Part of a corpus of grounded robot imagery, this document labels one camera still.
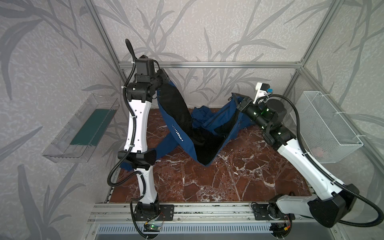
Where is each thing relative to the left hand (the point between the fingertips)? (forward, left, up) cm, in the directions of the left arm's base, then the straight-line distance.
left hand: (168, 68), depth 71 cm
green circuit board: (-60, +5, -48) cm, 77 cm away
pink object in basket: (-30, -74, -26) cm, 84 cm away
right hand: (-13, -31, -2) cm, 33 cm away
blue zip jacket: (-9, -14, -44) cm, 46 cm away
